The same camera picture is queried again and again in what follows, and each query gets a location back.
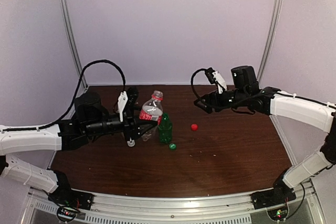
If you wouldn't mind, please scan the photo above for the white flip bottle cap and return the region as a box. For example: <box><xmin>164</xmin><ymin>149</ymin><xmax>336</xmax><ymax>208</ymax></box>
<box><xmin>127</xmin><ymin>140</ymin><xmax>135</xmax><ymax>147</ymax></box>

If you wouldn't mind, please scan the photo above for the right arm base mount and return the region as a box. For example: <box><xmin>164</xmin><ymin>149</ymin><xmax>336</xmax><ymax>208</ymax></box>
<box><xmin>250</xmin><ymin>170</ymin><xmax>296</xmax><ymax>222</ymax></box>

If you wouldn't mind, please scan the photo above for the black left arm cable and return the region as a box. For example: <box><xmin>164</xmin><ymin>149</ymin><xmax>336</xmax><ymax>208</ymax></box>
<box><xmin>0</xmin><ymin>59</ymin><xmax>127</xmax><ymax>133</ymax></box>

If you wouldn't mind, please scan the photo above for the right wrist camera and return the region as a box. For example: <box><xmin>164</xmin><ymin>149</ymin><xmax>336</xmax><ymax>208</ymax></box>
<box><xmin>205</xmin><ymin>68</ymin><xmax>227</xmax><ymax>94</ymax></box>

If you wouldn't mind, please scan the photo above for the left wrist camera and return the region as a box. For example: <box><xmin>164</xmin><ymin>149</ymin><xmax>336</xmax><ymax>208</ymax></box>
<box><xmin>117</xmin><ymin>87</ymin><xmax>139</xmax><ymax>122</ymax></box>

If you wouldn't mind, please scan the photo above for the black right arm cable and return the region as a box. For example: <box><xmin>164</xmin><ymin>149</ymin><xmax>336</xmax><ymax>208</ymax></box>
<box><xmin>190</xmin><ymin>68</ymin><xmax>263</xmax><ymax>112</ymax></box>

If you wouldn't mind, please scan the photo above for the green plastic bottle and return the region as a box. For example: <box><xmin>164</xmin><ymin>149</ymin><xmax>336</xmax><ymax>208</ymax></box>
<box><xmin>158</xmin><ymin>113</ymin><xmax>173</xmax><ymax>144</ymax></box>

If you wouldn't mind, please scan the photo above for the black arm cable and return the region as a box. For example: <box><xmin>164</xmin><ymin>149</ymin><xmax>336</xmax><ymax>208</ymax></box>
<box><xmin>0</xmin><ymin>59</ymin><xmax>127</xmax><ymax>133</ymax></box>
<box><xmin>190</xmin><ymin>68</ymin><xmax>263</xmax><ymax>112</ymax></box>

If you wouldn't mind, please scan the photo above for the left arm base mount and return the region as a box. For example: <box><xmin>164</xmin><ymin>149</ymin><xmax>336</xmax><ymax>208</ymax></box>
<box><xmin>45</xmin><ymin>171</ymin><xmax>94</xmax><ymax>223</ymax></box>

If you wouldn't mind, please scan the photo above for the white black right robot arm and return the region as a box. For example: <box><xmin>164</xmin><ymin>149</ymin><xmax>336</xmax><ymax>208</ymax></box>
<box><xmin>191</xmin><ymin>66</ymin><xmax>335</xmax><ymax>204</ymax></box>

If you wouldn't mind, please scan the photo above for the clear bottle red cap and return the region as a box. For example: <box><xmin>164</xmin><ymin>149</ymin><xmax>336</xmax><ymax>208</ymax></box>
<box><xmin>139</xmin><ymin>90</ymin><xmax>165</xmax><ymax>142</ymax></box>

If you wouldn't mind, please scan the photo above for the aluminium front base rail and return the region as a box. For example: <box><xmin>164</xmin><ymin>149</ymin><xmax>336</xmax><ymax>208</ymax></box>
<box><xmin>23</xmin><ymin>179</ymin><xmax>326</xmax><ymax>224</ymax></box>

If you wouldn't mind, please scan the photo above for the green bottle cap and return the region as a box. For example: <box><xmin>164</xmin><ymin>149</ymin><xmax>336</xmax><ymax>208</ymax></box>
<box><xmin>169</xmin><ymin>143</ymin><xmax>177</xmax><ymax>150</ymax></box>

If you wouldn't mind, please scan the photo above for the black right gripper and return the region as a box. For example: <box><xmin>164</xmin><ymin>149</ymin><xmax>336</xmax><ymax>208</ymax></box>
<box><xmin>194</xmin><ymin>88</ymin><xmax>249</xmax><ymax>114</ymax></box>

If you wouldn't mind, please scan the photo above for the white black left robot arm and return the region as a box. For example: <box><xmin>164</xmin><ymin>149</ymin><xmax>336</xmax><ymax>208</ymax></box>
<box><xmin>1</xmin><ymin>91</ymin><xmax>163</xmax><ymax>205</ymax></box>

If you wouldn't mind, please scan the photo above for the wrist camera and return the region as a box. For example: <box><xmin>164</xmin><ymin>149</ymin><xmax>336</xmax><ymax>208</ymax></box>
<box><xmin>117</xmin><ymin>87</ymin><xmax>139</xmax><ymax>122</ymax></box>
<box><xmin>205</xmin><ymin>68</ymin><xmax>227</xmax><ymax>94</ymax></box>

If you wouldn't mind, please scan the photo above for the aluminium corner post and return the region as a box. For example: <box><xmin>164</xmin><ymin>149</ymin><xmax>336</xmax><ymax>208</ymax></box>
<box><xmin>257</xmin><ymin>0</ymin><xmax>283</xmax><ymax>83</ymax></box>

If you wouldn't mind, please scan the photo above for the left aluminium frame post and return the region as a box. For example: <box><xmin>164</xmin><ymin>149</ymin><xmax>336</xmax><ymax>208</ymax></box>
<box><xmin>59</xmin><ymin>0</ymin><xmax>83</xmax><ymax>76</ymax></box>

